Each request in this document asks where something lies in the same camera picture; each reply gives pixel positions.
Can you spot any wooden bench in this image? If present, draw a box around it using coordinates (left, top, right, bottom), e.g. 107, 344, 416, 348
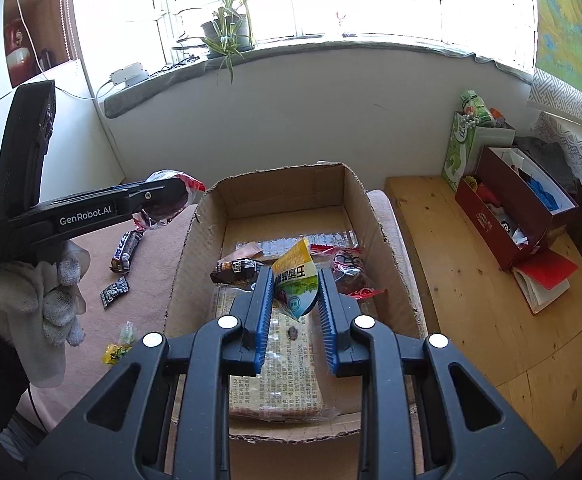
385, 175, 582, 467

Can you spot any dark brown snack packet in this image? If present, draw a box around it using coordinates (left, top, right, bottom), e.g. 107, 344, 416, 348
210, 257, 266, 286

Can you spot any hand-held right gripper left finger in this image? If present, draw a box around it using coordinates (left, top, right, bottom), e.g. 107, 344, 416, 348
0, 266, 276, 480

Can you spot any green snack bag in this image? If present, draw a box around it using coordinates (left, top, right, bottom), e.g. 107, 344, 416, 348
460, 90, 494, 128

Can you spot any red jar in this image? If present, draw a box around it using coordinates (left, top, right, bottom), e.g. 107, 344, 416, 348
5, 17, 35, 86

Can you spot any large clear cracker pack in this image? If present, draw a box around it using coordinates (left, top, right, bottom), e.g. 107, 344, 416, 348
213, 285, 342, 423

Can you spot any white device box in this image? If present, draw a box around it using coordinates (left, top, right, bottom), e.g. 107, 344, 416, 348
110, 62, 150, 87

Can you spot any potted spider plant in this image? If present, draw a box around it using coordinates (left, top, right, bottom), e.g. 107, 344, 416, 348
173, 0, 272, 86

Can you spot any white cabinet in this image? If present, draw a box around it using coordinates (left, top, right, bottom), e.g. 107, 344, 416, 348
0, 57, 126, 221

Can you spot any wooden shelf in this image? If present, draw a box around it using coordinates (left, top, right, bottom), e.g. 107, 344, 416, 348
3, 0, 79, 88

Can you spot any red patterned snack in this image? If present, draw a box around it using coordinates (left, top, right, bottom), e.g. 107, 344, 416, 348
311, 244, 386, 301

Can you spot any person's left hand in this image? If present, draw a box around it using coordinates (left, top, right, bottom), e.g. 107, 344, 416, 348
0, 239, 92, 389

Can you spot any clear red-ended snack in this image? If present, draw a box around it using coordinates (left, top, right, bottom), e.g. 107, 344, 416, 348
131, 169, 206, 231

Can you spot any brown cardboard box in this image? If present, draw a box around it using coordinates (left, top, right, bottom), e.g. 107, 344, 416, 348
163, 161, 429, 443

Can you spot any dark red open box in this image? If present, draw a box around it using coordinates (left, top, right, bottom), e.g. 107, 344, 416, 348
478, 146, 579, 241

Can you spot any red printed box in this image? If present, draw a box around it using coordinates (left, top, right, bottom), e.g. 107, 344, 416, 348
455, 176, 554, 271

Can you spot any black cable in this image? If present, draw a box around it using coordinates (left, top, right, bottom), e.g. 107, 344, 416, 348
25, 382, 49, 433

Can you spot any dark grey cloth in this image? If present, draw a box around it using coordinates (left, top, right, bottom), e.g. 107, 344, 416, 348
526, 135, 578, 192

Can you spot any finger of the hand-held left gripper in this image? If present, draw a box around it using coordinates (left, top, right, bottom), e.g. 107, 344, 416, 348
98, 180, 182, 194
131, 179, 190, 225

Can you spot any black candy bar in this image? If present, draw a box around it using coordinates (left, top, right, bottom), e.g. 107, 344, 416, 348
109, 230, 144, 275

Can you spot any tan snack packet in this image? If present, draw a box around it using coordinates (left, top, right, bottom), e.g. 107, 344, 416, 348
233, 241, 272, 261

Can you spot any white cable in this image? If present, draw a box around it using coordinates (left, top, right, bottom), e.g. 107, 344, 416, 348
11, 0, 96, 101

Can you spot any small black patterned packet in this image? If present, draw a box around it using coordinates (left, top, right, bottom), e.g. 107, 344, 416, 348
99, 277, 130, 307

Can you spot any yellow green snack packet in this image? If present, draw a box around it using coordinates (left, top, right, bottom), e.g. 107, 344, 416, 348
271, 237, 319, 321

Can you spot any red notebook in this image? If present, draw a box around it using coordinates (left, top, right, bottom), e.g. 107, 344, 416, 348
511, 249, 580, 316

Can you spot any yellow candy packet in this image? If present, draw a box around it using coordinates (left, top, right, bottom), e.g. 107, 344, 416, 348
101, 342, 132, 365

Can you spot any green paper bag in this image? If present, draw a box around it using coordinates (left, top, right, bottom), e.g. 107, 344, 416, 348
442, 110, 516, 193

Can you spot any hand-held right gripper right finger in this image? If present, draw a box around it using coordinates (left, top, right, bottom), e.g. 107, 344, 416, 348
317, 267, 556, 480

